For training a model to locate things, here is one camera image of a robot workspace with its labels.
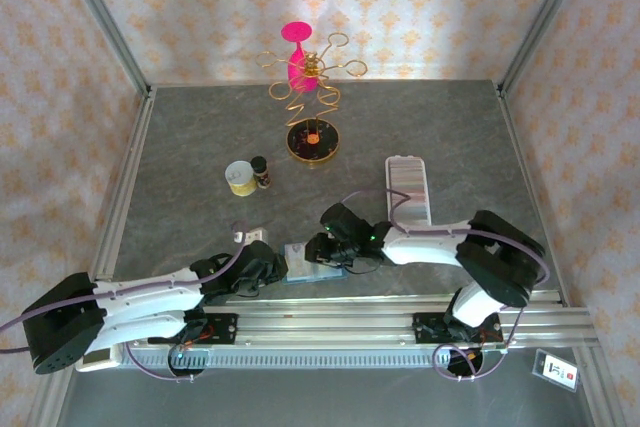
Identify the blue card holder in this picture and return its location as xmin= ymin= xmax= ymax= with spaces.
xmin=281 ymin=241 xmax=348 ymax=286

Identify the clear plastic card tray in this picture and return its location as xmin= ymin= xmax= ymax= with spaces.
xmin=384 ymin=155 xmax=434 ymax=227

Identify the yellow tin can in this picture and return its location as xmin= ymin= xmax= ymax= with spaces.
xmin=224 ymin=160 xmax=259 ymax=197

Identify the small black-capped spice bottle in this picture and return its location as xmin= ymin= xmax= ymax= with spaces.
xmin=250 ymin=154 xmax=274 ymax=190

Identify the white digital timer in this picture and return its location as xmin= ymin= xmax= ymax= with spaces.
xmin=74 ymin=349 xmax=122 ymax=374

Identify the pink wine glass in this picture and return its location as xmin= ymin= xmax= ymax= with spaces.
xmin=280 ymin=21 xmax=319 ymax=93

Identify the clear badge with label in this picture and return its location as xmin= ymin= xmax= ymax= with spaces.
xmin=531 ymin=348 xmax=582 ymax=391

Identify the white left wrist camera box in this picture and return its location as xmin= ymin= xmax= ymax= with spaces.
xmin=234 ymin=227 xmax=270 ymax=247

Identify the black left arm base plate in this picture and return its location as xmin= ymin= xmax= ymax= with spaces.
xmin=147 ymin=311 xmax=239 ymax=346

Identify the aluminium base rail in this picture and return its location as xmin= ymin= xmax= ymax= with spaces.
xmin=114 ymin=290 xmax=599 ymax=349

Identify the gold wire glass rack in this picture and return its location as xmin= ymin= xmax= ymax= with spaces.
xmin=255 ymin=32 xmax=370 ymax=166

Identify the grey slotted cable duct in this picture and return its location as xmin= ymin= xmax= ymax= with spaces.
xmin=122 ymin=349 xmax=451 ymax=369

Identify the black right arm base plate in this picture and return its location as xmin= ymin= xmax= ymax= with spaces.
xmin=413 ymin=311 xmax=504 ymax=346

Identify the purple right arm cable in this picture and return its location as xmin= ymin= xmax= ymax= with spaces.
xmin=343 ymin=189 xmax=552 ymax=382

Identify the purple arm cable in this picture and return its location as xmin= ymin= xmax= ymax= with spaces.
xmin=0 ymin=219 xmax=250 ymax=382
xmin=343 ymin=189 xmax=552 ymax=382

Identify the aluminium table edge rail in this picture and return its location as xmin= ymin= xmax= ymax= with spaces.
xmin=92 ymin=86 xmax=157 ymax=279
xmin=496 ymin=84 xmax=569 ymax=306

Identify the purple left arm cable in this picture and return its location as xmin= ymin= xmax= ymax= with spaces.
xmin=0 ymin=219 xmax=250 ymax=382

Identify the aluminium frame corner post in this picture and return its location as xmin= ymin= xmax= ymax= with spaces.
xmin=498 ymin=0 xmax=597 ymax=96
xmin=52 ymin=0 xmax=152 ymax=98

